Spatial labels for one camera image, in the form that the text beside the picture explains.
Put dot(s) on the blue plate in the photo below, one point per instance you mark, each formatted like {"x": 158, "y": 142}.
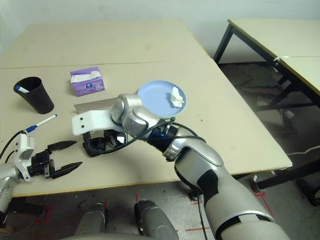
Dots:
{"x": 155, "y": 97}

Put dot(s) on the grey glasses case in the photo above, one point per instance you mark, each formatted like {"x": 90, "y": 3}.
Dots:
{"x": 95, "y": 106}

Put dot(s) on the small white floor object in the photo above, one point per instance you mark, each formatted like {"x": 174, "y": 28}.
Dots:
{"x": 289, "y": 114}

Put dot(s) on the black sunglasses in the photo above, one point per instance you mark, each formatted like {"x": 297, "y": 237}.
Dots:
{"x": 97, "y": 150}

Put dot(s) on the black plastic cup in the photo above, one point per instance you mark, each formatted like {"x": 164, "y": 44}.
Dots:
{"x": 40, "y": 100}

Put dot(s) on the grey right robot leg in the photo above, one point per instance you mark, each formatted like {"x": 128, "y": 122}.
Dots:
{"x": 155, "y": 220}

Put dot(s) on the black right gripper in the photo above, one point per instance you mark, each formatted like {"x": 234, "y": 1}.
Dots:
{"x": 111, "y": 138}

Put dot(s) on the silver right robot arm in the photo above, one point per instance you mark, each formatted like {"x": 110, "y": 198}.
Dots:
{"x": 212, "y": 175}

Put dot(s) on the grey left robot leg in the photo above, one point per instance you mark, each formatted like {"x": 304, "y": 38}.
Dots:
{"x": 91, "y": 217}

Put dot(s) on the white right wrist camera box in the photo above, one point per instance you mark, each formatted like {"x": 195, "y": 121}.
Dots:
{"x": 92, "y": 121}

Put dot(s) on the purple tissue box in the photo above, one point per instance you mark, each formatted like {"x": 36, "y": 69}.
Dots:
{"x": 87, "y": 87}

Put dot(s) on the beige side table black frame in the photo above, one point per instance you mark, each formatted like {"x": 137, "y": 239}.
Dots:
{"x": 225, "y": 42}

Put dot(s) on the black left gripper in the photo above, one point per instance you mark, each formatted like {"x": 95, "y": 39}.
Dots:
{"x": 37, "y": 163}

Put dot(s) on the beige robot torso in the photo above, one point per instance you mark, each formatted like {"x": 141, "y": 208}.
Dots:
{"x": 105, "y": 237}

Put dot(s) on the white tissue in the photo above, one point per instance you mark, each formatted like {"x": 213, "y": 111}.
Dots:
{"x": 176, "y": 98}

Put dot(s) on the grey robot leg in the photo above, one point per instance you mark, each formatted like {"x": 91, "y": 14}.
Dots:
{"x": 91, "y": 217}
{"x": 155, "y": 220}

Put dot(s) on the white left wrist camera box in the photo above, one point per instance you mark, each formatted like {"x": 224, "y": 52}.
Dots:
{"x": 25, "y": 147}

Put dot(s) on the white marker blue cap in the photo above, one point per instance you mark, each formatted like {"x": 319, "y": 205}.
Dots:
{"x": 42, "y": 123}
{"x": 20, "y": 88}

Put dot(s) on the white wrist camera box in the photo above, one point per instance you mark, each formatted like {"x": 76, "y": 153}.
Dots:
{"x": 25, "y": 147}
{"x": 92, "y": 121}

